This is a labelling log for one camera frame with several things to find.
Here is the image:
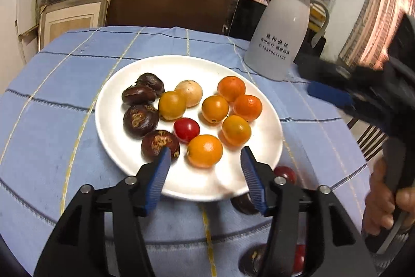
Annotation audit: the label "dark brown water chestnut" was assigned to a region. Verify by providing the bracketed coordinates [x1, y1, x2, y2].
[141, 130, 181, 162]
[121, 85, 157, 106]
[135, 72, 165, 94]
[238, 244, 268, 276]
[231, 193, 260, 215]
[123, 104, 160, 137]

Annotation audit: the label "white thermos jug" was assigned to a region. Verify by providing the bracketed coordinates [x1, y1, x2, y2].
[243, 0, 330, 82]

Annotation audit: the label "dark brown wooden board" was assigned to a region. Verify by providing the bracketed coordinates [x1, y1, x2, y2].
[104, 0, 242, 36]

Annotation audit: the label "large orange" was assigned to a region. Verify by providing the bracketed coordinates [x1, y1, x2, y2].
[187, 134, 224, 168]

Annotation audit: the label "white leaning boards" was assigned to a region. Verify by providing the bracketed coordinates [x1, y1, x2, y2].
[15, 4, 41, 65]

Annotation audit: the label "beige framed panel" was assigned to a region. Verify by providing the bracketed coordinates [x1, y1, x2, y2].
[38, 0, 112, 50]

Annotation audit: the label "white oval plate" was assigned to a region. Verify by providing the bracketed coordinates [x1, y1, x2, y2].
[95, 55, 285, 202]

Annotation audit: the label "small yellow-orange citrus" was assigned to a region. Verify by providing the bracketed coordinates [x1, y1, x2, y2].
[201, 95, 229, 124]
[222, 115, 252, 146]
[158, 91, 187, 121]

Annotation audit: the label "person's right hand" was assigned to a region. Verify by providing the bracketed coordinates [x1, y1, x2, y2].
[361, 158, 415, 235]

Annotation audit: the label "pale yellow round fruit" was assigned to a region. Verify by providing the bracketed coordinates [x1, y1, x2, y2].
[174, 80, 203, 108]

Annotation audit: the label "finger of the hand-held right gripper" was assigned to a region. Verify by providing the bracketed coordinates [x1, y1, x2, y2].
[296, 56, 357, 83]
[307, 82, 354, 107]

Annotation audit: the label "wooden slatted chair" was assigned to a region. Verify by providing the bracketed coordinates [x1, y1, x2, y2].
[348, 118, 390, 161]

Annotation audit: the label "blue checked tablecloth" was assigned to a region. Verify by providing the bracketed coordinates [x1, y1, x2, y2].
[0, 25, 385, 277]

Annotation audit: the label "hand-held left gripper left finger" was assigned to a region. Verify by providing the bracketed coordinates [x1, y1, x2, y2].
[34, 147, 172, 277]

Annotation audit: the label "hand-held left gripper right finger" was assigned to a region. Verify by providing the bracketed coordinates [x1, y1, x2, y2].
[240, 146, 377, 277]

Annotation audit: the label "brick pattern curtain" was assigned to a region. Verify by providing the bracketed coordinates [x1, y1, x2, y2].
[337, 0, 415, 70]

